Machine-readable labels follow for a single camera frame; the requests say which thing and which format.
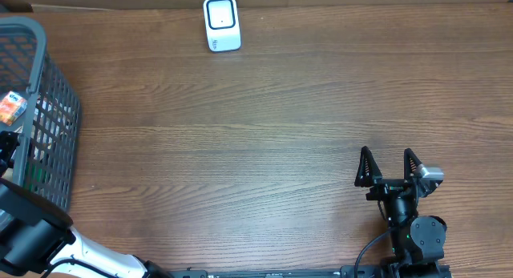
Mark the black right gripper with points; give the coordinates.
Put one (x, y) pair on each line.
(368, 175)

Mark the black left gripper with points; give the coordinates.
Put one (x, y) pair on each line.
(8, 143)

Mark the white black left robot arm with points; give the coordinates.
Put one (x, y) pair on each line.
(37, 234)

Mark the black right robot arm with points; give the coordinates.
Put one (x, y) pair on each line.
(417, 241)

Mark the white barcode scanner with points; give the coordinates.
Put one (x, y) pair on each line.
(222, 25)

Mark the orange juice carton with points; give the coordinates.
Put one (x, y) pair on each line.
(13, 105)

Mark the grey plastic mesh basket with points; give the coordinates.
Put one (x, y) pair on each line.
(48, 129)

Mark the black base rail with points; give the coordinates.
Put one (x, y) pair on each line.
(342, 272)

